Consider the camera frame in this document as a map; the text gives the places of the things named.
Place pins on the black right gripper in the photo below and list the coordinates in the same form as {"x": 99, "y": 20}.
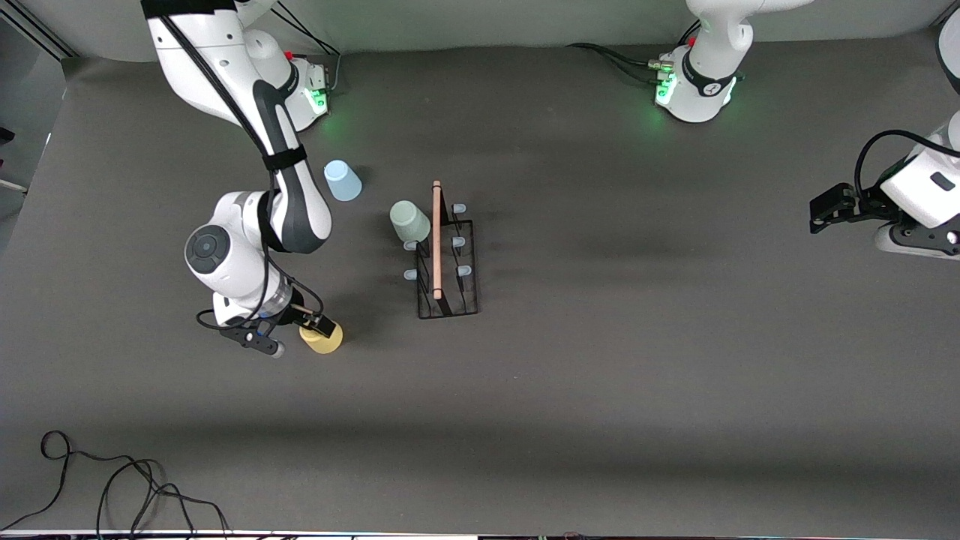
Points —
{"x": 294, "y": 315}

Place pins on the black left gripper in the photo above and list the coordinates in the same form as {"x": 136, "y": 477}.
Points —
{"x": 860, "y": 202}

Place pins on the yellow plastic cup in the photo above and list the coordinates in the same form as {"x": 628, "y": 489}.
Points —
{"x": 324, "y": 343}

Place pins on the pale green plastic cup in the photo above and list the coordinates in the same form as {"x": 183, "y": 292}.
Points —
{"x": 409, "y": 220}

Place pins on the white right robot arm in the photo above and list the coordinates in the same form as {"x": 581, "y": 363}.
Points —
{"x": 225, "y": 262}

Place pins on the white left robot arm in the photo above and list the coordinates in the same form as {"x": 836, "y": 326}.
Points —
{"x": 705, "y": 90}

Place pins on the light blue plastic cup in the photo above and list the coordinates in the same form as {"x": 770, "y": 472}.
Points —
{"x": 343, "y": 181}

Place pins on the dark grey table mat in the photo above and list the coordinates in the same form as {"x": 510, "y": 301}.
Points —
{"x": 600, "y": 412}

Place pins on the black frame rail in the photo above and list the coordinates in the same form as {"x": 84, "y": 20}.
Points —
{"x": 45, "y": 37}

